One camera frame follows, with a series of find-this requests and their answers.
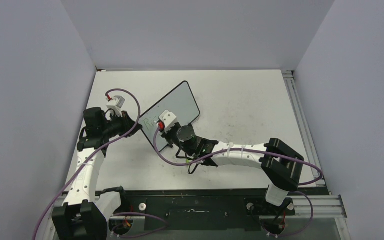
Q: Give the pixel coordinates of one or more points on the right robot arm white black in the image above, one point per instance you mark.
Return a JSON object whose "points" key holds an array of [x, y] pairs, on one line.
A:
{"points": [[281, 164]]}

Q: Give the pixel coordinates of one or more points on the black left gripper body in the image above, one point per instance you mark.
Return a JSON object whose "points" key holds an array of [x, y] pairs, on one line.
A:
{"points": [[117, 126]]}

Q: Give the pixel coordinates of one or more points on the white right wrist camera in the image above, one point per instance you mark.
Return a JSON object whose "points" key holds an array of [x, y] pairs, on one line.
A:
{"points": [[166, 121]]}

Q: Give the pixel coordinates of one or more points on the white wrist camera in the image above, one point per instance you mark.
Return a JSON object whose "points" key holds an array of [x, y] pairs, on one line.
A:
{"points": [[115, 105], [166, 121]]}

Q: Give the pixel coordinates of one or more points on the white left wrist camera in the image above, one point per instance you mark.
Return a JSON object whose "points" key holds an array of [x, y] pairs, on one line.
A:
{"points": [[115, 105]]}

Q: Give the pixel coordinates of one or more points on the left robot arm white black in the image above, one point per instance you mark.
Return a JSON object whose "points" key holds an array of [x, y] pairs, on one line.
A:
{"points": [[81, 216]]}

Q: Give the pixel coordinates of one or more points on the aluminium front frame rail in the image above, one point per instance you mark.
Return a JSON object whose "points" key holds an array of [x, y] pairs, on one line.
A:
{"points": [[324, 207]]}

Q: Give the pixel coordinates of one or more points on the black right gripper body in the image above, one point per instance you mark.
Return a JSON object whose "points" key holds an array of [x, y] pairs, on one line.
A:
{"points": [[171, 136]]}

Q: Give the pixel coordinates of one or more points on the black framed small whiteboard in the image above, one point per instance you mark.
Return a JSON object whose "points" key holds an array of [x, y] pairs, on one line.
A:
{"points": [[180, 101]]}

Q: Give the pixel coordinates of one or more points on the aluminium rail right side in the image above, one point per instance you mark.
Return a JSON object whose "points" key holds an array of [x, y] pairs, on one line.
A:
{"points": [[303, 126]]}

